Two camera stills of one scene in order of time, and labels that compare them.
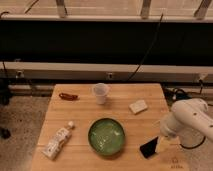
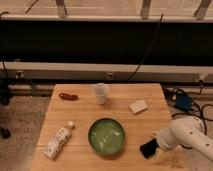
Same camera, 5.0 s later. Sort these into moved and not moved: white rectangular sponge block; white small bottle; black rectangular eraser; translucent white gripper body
Moved: translucent white gripper body
Not moved: black rectangular eraser; white rectangular sponge block; white small bottle
